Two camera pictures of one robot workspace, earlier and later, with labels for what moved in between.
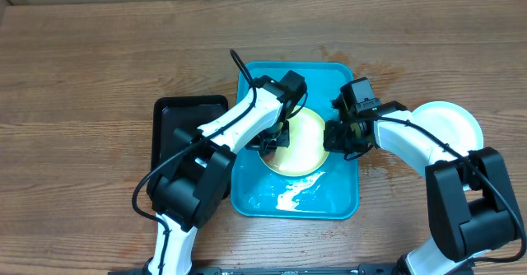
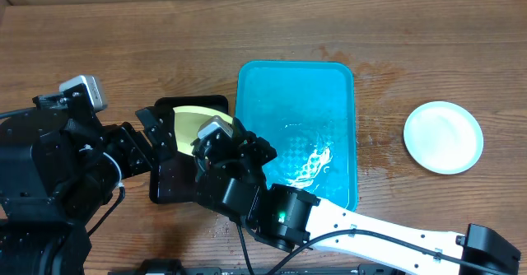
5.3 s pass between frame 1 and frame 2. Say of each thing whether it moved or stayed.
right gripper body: moved
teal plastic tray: stayed
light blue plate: stayed
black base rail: stayed
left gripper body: moved
